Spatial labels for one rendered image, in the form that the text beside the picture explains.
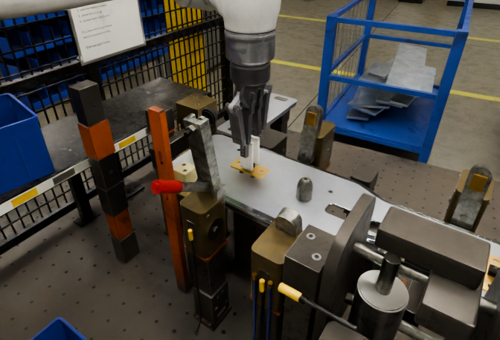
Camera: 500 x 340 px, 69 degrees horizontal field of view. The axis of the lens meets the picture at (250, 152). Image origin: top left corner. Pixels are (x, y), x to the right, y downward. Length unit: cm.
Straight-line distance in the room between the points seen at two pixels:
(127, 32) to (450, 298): 102
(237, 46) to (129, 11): 58
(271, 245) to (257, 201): 19
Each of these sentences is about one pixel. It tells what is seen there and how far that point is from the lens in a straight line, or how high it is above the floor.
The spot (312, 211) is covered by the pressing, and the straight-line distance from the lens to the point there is 73.
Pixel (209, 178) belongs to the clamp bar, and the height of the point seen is 110.
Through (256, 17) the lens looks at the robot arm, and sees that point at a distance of 62.
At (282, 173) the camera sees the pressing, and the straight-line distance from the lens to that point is 82.
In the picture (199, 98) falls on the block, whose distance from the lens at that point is 103.
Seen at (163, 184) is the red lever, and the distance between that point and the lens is 57.
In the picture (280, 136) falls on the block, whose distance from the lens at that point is 100.
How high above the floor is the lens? 149
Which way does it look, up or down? 33 degrees down
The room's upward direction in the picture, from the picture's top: straight up
